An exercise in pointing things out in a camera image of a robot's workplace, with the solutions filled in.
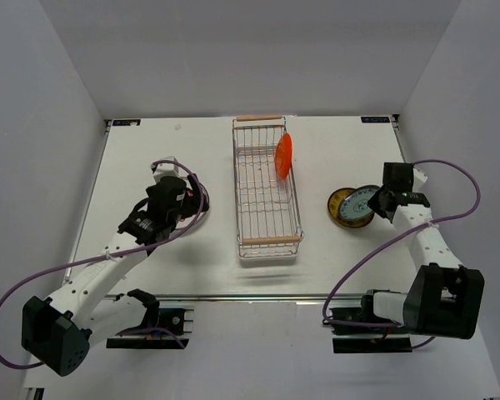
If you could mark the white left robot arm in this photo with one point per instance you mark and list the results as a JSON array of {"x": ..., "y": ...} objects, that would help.
[{"x": 60, "y": 329}]

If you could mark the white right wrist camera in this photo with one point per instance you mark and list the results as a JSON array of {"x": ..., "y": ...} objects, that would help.
[{"x": 419, "y": 179}]

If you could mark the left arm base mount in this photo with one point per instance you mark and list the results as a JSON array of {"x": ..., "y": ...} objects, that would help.
[{"x": 172, "y": 332}]

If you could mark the metal wire dish rack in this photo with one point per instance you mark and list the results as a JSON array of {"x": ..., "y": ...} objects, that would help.
[{"x": 268, "y": 221}]

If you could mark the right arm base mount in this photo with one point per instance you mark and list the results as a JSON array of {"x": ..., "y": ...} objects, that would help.
[{"x": 357, "y": 330}]

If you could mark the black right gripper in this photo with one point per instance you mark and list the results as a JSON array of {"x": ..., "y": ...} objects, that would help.
[{"x": 374, "y": 202}]

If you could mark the blue patterned plate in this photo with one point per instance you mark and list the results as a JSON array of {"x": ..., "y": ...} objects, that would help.
[{"x": 355, "y": 205}]

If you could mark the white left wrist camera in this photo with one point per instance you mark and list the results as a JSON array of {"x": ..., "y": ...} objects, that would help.
[{"x": 165, "y": 167}]

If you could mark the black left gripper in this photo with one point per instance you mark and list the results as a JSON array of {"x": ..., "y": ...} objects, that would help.
[{"x": 193, "y": 202}]

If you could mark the yellow patterned plate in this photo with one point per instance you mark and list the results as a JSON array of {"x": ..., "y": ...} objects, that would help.
[{"x": 333, "y": 203}]

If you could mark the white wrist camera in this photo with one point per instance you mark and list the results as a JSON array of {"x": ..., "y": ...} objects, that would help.
[
  {"x": 419, "y": 179},
  {"x": 165, "y": 167}
]

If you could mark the orange plastic plate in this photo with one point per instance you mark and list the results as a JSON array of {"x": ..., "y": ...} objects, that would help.
[{"x": 283, "y": 156}]

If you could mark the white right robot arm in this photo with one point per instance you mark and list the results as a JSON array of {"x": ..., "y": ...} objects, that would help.
[{"x": 445, "y": 296}]

